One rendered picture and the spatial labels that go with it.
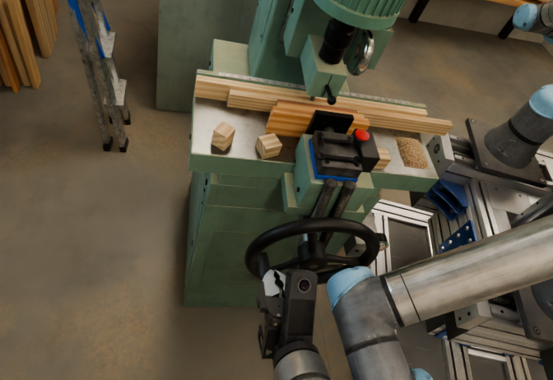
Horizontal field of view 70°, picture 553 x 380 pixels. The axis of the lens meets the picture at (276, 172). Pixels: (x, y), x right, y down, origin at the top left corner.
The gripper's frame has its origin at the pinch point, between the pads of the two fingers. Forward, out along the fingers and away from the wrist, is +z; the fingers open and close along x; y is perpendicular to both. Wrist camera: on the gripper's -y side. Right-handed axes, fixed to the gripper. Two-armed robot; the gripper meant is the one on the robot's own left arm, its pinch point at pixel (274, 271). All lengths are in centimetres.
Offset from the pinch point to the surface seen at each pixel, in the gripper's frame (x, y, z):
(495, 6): 247, -92, 280
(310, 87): 6.8, -31.8, 22.3
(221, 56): -9, -31, 66
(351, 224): 13.3, -10.8, 0.4
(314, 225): 6.0, -10.1, 0.3
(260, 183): -0.3, -8.4, 22.4
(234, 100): -8.0, -25.0, 30.7
